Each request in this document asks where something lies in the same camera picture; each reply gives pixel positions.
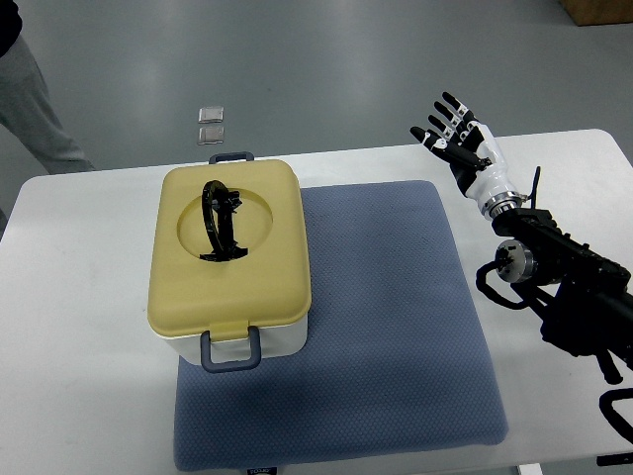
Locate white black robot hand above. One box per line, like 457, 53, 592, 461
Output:
410, 92, 525, 220

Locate yellow box lid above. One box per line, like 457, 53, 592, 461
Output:
146, 150, 313, 372

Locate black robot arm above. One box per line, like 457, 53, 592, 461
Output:
476, 191, 632, 385

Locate brown cardboard box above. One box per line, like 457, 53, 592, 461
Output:
560, 0, 633, 27

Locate white storage box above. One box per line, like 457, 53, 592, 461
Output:
157, 314, 308, 365

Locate blue quilted mat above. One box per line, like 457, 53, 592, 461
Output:
174, 181, 507, 471

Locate upper floor plate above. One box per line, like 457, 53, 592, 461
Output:
198, 106, 225, 124

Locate black mat label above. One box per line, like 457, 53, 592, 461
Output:
246, 467, 278, 475

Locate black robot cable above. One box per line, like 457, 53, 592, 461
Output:
598, 388, 633, 445

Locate black table bracket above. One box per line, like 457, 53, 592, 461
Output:
596, 452, 633, 467

